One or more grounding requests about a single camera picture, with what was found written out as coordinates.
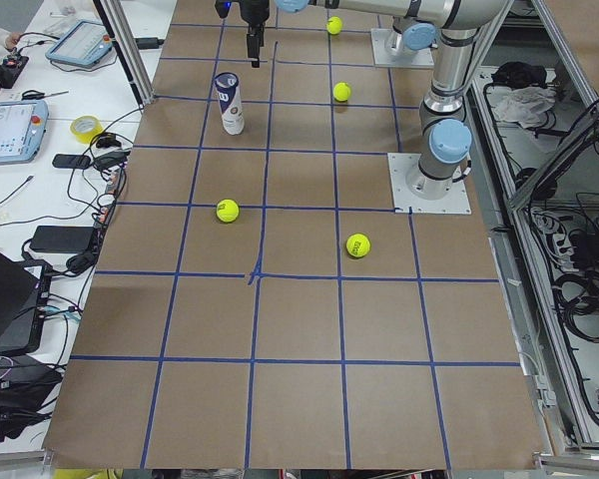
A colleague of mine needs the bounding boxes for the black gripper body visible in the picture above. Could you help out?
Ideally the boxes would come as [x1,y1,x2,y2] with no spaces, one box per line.
[240,0,270,25]

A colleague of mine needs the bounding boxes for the tennis ball can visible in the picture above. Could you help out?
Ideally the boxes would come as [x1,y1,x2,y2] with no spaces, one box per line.
[214,72,245,136]

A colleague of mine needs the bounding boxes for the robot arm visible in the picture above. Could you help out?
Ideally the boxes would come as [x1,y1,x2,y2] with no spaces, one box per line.
[389,17,437,55]
[276,1,509,200]

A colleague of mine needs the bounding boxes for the Wilson tennis ball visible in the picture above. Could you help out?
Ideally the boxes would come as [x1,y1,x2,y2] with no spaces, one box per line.
[325,16,342,36]

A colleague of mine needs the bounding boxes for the centre tennis ball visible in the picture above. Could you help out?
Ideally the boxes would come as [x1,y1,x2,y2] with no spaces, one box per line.
[332,82,352,103]

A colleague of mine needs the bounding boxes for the tennis ball front right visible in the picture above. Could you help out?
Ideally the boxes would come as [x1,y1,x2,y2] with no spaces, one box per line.
[216,199,240,224]

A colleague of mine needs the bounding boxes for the tennis ball near base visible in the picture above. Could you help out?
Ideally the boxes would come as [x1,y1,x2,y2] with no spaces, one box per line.
[345,233,371,258]

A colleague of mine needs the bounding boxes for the teach pendant far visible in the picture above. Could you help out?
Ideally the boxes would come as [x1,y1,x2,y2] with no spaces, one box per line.
[45,20,113,68]

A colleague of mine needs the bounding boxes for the teach pendant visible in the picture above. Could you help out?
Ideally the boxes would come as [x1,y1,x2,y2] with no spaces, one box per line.
[0,100,49,166]
[45,20,113,68]

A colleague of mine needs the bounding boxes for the yellow tape roll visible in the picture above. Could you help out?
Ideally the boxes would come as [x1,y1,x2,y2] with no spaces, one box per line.
[70,115,104,145]

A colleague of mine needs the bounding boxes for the black phone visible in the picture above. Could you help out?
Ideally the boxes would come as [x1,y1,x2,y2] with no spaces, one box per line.
[52,154,92,170]

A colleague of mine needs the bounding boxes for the scissors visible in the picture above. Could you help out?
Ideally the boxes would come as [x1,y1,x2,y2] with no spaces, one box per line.
[21,90,68,100]

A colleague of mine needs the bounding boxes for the teach pendant near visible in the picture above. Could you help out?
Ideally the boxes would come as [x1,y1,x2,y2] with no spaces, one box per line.
[0,100,49,166]

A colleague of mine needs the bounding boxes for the white cloth rag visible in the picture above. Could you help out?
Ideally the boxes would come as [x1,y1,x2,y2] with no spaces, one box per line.
[493,87,556,129]

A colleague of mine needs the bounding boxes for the black power adapter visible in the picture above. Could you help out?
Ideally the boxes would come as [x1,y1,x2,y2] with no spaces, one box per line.
[30,226,95,253]

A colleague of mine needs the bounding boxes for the black laptop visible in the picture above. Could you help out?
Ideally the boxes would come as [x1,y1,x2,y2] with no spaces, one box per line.
[0,252,51,357]

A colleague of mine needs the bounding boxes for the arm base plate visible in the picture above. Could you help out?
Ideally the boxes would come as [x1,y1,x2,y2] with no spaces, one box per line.
[387,153,471,215]
[370,24,436,69]

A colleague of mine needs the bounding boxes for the aluminium frame post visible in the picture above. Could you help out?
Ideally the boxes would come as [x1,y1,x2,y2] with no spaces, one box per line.
[93,0,154,108]

